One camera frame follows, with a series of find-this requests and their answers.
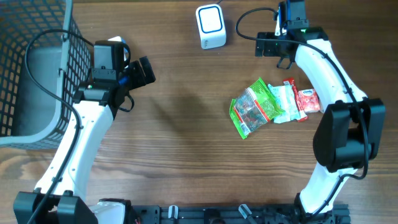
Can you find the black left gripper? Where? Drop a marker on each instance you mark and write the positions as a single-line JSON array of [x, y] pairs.
[[134, 74]]

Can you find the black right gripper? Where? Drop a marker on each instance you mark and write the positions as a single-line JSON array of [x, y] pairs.
[[269, 45]]

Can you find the teal wet wipes pack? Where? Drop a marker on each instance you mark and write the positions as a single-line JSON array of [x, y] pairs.
[[285, 98]]

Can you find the green snack bag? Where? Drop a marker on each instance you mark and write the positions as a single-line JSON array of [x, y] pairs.
[[254, 107]]

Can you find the orange tissue pack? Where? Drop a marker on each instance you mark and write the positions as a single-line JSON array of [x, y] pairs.
[[310, 101]]

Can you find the red stick sachet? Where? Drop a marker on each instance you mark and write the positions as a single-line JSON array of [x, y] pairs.
[[295, 96]]

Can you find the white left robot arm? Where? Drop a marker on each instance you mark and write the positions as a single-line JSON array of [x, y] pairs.
[[59, 196]]

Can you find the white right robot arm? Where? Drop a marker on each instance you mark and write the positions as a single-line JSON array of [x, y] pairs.
[[349, 132]]

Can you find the white barcode scanner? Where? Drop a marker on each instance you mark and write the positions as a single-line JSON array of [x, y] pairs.
[[211, 26]]

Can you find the grey plastic mesh basket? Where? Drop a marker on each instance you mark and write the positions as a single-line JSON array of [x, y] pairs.
[[39, 47]]

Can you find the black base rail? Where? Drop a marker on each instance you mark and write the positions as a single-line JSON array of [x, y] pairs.
[[266, 214]]

